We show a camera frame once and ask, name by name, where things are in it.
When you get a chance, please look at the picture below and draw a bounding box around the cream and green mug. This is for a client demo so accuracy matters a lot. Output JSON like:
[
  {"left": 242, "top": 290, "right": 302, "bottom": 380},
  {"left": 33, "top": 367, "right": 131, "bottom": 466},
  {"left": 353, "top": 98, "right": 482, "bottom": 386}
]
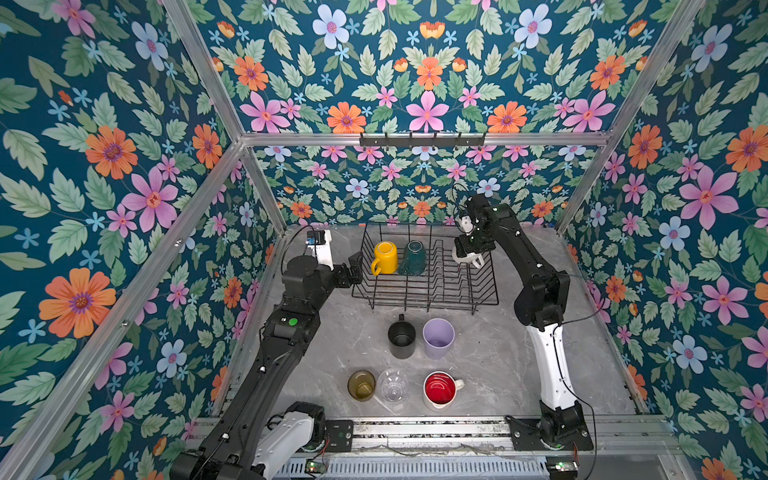
[{"left": 399, "top": 240, "right": 427, "bottom": 276}]

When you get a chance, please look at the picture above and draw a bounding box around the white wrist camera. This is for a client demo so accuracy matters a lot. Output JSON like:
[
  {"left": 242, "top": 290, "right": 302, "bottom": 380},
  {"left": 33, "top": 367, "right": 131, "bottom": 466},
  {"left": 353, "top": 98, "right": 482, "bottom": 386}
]
[
  {"left": 306, "top": 228, "right": 334, "bottom": 270},
  {"left": 456, "top": 215, "right": 475, "bottom": 235}
]

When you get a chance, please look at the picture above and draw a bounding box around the black wire dish rack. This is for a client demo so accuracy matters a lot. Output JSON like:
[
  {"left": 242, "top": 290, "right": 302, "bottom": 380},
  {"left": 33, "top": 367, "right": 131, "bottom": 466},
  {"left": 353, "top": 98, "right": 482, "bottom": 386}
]
[{"left": 352, "top": 223, "right": 499, "bottom": 312}]

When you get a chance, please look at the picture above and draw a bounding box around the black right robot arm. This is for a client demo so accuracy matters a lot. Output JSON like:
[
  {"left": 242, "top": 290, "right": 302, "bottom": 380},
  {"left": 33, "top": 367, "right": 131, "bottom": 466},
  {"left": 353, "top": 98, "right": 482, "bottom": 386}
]
[{"left": 452, "top": 194, "right": 594, "bottom": 451}]

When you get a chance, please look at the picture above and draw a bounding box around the black mug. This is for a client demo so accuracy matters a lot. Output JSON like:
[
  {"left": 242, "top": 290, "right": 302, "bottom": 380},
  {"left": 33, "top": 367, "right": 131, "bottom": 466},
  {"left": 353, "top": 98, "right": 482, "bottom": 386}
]
[{"left": 387, "top": 313, "right": 416, "bottom": 360}]

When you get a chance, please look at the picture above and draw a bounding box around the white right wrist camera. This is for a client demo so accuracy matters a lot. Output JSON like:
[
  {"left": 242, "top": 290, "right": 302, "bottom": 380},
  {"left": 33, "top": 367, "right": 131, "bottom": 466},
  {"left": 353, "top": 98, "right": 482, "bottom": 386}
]
[{"left": 456, "top": 215, "right": 475, "bottom": 235}]

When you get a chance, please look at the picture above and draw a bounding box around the olive green glass cup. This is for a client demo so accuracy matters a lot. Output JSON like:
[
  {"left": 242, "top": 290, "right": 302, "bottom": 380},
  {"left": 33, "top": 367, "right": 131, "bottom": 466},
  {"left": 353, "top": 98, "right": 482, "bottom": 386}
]
[{"left": 347, "top": 370, "right": 376, "bottom": 402}]

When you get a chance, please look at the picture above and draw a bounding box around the lilac plastic cup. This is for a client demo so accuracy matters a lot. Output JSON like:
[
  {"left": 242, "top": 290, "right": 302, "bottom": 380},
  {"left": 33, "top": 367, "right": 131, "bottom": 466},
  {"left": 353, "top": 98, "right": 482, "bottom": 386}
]
[{"left": 422, "top": 318, "right": 456, "bottom": 360}]

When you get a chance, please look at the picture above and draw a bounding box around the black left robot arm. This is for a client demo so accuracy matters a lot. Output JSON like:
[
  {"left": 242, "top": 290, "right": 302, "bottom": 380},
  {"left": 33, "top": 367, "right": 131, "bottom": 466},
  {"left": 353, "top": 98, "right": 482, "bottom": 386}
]
[{"left": 170, "top": 251, "right": 364, "bottom": 479}]

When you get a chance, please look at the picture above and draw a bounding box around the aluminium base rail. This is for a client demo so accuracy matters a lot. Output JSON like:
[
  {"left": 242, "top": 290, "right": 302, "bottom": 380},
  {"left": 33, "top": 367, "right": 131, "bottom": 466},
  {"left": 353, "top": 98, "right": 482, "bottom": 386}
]
[{"left": 179, "top": 416, "right": 661, "bottom": 480}]

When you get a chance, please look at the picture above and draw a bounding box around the small green circuit board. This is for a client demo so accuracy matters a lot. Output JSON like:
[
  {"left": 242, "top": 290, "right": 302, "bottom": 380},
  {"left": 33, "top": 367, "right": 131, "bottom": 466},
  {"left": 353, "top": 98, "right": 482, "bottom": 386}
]
[{"left": 304, "top": 459, "right": 328, "bottom": 476}]

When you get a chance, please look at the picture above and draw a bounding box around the yellow plastic cup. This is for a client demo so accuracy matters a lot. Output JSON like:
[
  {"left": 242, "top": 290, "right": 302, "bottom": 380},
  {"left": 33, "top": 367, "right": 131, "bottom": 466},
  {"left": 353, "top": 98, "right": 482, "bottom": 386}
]
[{"left": 371, "top": 241, "right": 399, "bottom": 276}]

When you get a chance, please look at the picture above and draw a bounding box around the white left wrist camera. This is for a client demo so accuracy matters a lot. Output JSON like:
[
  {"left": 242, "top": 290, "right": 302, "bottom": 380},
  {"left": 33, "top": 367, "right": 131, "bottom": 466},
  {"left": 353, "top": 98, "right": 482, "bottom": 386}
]
[{"left": 306, "top": 228, "right": 334, "bottom": 270}]

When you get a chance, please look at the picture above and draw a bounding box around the cream ceramic mug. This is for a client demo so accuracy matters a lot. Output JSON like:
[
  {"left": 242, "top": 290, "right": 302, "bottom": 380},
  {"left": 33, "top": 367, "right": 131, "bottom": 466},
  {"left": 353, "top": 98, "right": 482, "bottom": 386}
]
[{"left": 451, "top": 249, "right": 485, "bottom": 269}]

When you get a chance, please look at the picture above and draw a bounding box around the red and white mug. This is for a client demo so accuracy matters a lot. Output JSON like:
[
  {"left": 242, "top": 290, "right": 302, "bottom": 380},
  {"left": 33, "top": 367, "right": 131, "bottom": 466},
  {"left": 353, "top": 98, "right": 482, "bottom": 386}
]
[{"left": 422, "top": 371, "right": 465, "bottom": 410}]

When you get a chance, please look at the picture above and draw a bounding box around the black wall hook rail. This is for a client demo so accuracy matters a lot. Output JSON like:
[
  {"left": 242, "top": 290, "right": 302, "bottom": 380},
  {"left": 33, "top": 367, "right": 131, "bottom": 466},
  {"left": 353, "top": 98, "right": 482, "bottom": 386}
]
[{"left": 358, "top": 132, "right": 486, "bottom": 149}]

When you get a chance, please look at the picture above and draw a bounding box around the clear glass cup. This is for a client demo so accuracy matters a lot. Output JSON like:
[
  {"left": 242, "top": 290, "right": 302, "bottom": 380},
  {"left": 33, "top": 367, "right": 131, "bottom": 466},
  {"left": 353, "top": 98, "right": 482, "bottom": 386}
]
[{"left": 377, "top": 368, "right": 408, "bottom": 403}]

